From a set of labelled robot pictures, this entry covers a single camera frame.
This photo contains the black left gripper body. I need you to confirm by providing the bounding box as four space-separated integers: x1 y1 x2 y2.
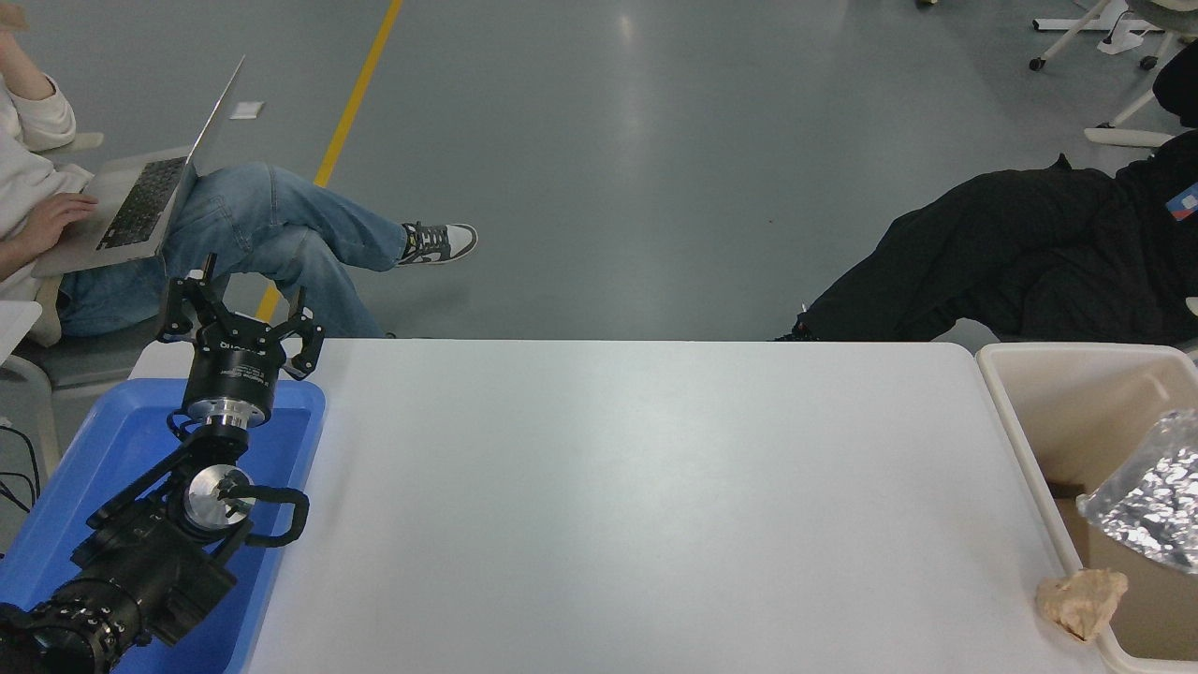
183 321 287 406

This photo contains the foil plate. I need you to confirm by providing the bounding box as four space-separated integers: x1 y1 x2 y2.
1076 408 1198 576

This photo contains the person's right hand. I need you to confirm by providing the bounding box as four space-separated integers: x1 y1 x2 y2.
19 191 100 257

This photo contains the grey chair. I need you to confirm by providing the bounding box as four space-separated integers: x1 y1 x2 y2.
0 133 160 488

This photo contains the silver laptop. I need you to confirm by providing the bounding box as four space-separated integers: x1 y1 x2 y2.
31 54 246 282

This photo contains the blue plastic tray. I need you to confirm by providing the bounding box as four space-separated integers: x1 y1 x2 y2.
0 377 327 674

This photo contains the large pale bin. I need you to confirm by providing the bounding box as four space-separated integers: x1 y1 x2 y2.
975 342 1198 674

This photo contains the crumpled tan paper ball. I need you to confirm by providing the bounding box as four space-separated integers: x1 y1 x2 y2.
1035 567 1130 643

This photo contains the white swivel chair base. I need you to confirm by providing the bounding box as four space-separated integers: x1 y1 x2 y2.
1030 0 1198 149

